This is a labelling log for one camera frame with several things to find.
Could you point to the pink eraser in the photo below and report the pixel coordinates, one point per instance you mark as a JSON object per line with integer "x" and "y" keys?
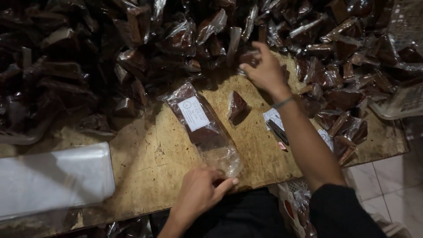
{"x": 282, "y": 145}

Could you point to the person's black clothing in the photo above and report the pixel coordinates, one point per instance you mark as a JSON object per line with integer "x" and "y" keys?
{"x": 297, "y": 215}

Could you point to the basket of plastic packets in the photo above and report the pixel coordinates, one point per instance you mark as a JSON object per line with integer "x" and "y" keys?
{"x": 295, "y": 205}

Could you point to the heap of wrapped brown blocks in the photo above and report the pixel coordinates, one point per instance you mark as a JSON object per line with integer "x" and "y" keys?
{"x": 205, "y": 49}

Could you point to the stack of clear plastic bags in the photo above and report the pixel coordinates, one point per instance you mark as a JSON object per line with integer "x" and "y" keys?
{"x": 54, "y": 180}

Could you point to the person's left hand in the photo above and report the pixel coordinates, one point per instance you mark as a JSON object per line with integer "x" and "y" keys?
{"x": 195, "y": 193}

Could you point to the small brown block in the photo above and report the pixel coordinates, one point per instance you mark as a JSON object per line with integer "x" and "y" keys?
{"x": 248, "y": 59}

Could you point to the black stapler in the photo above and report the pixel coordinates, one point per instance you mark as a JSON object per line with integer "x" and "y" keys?
{"x": 278, "y": 131}

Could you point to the white plastic basket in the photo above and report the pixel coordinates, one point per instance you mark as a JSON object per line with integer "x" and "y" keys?
{"x": 401, "y": 99}
{"x": 408, "y": 23}

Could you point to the white paper label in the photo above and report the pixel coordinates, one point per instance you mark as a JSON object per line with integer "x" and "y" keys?
{"x": 273, "y": 117}
{"x": 325, "y": 138}

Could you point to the labelled clear plastic bag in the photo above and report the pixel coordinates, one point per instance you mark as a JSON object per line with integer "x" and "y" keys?
{"x": 201, "y": 127}

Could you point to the grey wristband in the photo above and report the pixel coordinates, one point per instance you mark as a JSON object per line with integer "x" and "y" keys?
{"x": 281, "y": 103}

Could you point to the single wrapped brown block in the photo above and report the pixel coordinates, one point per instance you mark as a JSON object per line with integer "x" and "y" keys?
{"x": 236, "y": 106}

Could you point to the person's right hand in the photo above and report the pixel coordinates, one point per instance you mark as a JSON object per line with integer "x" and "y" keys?
{"x": 267, "y": 72}

